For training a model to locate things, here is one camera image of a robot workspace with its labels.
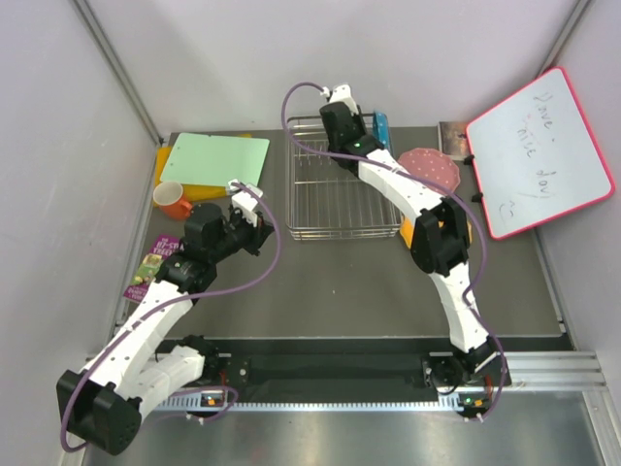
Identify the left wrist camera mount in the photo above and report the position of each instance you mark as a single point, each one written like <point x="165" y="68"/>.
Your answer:
<point x="245" y="199"/>

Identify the light green cutting board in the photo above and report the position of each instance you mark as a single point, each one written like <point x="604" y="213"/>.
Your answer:
<point x="213" y="160"/>

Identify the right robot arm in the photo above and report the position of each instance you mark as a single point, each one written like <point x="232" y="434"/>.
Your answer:
<point x="440" y="241"/>

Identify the treehouse paperback book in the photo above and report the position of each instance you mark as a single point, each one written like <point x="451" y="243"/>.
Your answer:
<point x="161" y="249"/>

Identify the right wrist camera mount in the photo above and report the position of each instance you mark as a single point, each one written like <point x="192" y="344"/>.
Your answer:
<point x="339" y="101"/>

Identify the orange polka dot plate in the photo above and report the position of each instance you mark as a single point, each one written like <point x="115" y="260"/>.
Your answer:
<point x="407" y="229"/>

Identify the pink framed whiteboard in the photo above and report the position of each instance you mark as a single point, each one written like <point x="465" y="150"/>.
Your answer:
<point x="536" y="157"/>

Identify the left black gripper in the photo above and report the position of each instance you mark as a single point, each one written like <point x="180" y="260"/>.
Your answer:
<point x="257" y="235"/>

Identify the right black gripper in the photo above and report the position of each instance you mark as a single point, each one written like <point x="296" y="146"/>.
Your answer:
<point x="357" y="119"/>

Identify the blue polka dot plate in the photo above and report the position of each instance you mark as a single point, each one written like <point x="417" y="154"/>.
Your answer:
<point x="381" y="129"/>

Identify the orange mug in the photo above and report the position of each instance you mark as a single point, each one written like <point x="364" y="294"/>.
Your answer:
<point x="169" y="197"/>

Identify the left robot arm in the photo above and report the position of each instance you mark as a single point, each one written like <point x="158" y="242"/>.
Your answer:
<point x="106" y="402"/>

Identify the pink polka dot plate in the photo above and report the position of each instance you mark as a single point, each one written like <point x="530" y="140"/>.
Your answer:
<point x="431" y="165"/>

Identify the metal wire dish rack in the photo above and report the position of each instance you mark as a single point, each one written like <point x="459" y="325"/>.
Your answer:
<point x="325" y="202"/>

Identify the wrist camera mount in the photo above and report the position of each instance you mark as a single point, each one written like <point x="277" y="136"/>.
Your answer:
<point x="339" y="101"/>
<point x="245" y="199"/>

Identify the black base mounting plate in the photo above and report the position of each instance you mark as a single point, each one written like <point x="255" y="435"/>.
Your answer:
<point x="317" y="370"/>

